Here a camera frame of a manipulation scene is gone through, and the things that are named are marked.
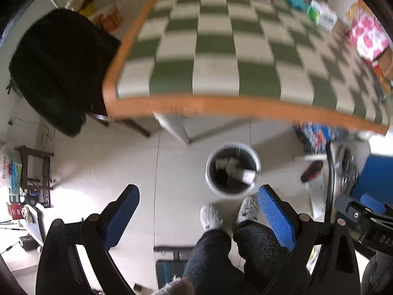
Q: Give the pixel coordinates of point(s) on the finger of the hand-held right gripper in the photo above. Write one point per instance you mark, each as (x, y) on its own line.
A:
(372, 201)
(353, 210)

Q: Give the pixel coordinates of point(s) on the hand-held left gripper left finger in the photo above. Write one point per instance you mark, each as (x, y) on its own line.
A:
(122, 215)

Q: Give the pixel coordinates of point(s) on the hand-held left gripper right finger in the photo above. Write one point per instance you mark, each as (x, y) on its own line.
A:
(276, 218)

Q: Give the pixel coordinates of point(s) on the long white toothpaste box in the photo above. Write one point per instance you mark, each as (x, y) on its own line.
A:
(246, 176)

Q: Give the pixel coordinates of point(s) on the white round trash bin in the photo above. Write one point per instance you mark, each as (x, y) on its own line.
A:
(215, 186)

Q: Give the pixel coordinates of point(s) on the person's right grey slipper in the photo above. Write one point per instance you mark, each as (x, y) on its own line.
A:
(248, 207)

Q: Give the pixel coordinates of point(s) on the person's grey slipper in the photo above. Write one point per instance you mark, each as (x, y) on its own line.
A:
(210, 216)
(248, 207)

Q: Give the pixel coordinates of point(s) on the person's dark fleece pants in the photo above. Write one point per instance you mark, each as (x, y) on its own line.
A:
(245, 258)

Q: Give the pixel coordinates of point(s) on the red black slipper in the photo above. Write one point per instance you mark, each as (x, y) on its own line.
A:
(311, 172)

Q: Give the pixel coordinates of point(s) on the person's left grey slipper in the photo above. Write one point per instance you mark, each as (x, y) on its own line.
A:
(210, 216)

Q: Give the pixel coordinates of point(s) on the black blue low stool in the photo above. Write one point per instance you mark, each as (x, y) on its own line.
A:
(169, 267)

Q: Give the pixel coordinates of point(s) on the blue printed carton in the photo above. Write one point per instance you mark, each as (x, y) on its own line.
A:
(316, 135)

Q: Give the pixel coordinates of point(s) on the grey fuzzy garment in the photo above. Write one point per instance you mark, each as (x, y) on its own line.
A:
(173, 287)

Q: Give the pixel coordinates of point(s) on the dark wooden stool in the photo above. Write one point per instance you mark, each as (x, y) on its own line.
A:
(46, 166)

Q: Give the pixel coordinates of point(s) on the black power adapter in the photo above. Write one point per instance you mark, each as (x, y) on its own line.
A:
(27, 242)

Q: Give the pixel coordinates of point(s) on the white table base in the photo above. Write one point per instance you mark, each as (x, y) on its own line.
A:
(175, 129)

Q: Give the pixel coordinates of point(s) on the red packet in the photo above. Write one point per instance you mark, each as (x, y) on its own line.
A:
(13, 210)

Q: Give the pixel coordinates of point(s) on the white printed plastic bag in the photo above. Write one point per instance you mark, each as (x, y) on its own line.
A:
(9, 166)

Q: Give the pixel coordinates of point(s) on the brown cardboard box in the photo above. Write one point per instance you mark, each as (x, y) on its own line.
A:
(383, 67)

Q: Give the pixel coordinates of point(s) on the green white checkered table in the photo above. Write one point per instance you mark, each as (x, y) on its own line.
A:
(215, 76)

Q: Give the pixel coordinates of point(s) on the black office chair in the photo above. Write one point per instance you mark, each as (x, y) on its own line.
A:
(58, 70)

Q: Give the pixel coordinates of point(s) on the pink floral paper bag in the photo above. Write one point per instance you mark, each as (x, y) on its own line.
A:
(367, 37)

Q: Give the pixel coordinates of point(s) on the white green medicine box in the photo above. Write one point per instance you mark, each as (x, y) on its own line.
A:
(322, 14)

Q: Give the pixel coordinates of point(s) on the yellow snack bag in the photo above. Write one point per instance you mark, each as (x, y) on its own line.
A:
(356, 8)

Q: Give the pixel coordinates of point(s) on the red cardboard box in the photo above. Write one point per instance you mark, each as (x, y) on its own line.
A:
(114, 17)
(99, 22)

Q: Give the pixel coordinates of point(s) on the yellow bucket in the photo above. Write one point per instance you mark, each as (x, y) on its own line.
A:
(87, 7)

